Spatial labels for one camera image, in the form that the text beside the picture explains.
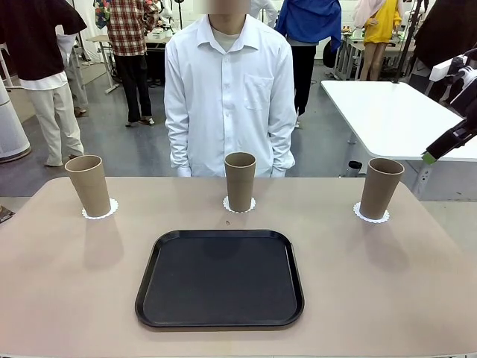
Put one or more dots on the person left forearm white sleeve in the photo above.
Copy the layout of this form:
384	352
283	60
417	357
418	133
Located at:
281	153

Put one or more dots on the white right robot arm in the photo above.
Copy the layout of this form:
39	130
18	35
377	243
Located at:
471	74

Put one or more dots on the tall brown paper cup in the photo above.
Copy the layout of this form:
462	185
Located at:
89	186
382	190
240	182

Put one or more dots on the white table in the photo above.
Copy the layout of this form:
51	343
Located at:
391	115

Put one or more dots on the person in plaid shirt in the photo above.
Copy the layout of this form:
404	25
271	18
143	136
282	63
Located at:
126	30

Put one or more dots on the white scalloped paper coaster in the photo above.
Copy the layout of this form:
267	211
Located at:
114	208
225	205
356	212

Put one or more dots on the person in white shirt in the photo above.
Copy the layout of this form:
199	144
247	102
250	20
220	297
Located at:
223	112

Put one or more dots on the white cylindrical appliance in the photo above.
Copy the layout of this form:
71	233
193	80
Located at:
9	127

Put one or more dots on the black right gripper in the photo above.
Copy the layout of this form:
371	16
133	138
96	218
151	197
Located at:
467	130

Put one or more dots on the beige top desk white legs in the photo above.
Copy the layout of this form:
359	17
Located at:
97	39

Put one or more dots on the black garment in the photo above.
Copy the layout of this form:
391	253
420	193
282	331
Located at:
447	30

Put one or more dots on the black tripod stand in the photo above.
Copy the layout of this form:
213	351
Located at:
407	41

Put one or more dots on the black plastic tray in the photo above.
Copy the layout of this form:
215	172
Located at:
220	279

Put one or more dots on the person in blue jacket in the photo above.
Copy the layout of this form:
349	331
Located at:
309	18

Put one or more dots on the person right forearm white sleeve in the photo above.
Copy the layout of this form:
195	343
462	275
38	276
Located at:
178	153

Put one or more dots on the mannequin in yellow shirt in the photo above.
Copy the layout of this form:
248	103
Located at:
384	22

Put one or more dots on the person black top beige trousers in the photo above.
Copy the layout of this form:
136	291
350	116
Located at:
41	37

